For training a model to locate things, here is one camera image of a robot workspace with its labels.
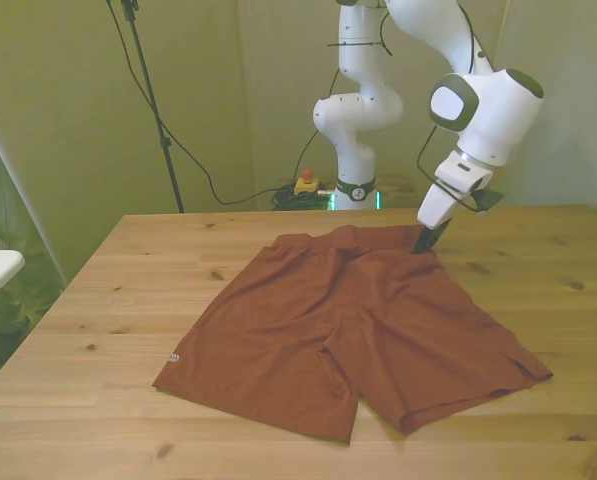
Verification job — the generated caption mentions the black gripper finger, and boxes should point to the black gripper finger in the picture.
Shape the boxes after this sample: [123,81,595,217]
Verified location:
[430,219,452,251]
[411,225,442,255]

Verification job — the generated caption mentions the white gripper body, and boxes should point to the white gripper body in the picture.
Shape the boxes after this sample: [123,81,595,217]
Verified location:
[416,182,462,231]

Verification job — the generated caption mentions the rust red shorts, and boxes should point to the rust red shorts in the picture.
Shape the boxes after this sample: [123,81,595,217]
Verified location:
[151,224,554,446]

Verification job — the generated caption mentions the yellow emergency stop button box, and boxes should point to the yellow emergency stop button box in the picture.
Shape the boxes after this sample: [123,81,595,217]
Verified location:
[293,168,320,196]

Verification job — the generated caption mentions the black tripod stand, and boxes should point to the black tripod stand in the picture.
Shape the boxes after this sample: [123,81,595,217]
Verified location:
[119,0,187,214]

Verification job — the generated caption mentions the translucent green plastic sheet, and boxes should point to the translucent green plastic sheet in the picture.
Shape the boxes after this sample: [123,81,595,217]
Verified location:
[0,119,64,381]

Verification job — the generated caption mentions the thin dark cable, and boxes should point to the thin dark cable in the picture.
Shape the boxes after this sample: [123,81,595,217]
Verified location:
[295,67,340,181]

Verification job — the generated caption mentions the black cable tie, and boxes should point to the black cable tie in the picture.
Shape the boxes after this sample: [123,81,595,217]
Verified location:
[326,41,393,57]

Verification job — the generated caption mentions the long black tripod cable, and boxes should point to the long black tripod cable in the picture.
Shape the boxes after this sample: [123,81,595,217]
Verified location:
[105,0,299,206]

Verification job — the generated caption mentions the white slanted frame pole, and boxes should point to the white slanted frame pole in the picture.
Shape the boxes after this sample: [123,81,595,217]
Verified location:
[0,99,67,289]

